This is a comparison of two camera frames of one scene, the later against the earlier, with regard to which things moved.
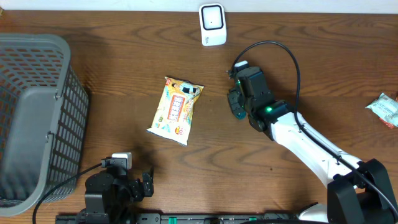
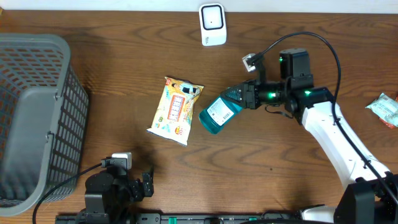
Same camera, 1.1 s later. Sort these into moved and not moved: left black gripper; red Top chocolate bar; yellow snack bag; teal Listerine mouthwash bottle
Moved: teal Listerine mouthwash bottle
Not moved: left black gripper; red Top chocolate bar; yellow snack bag
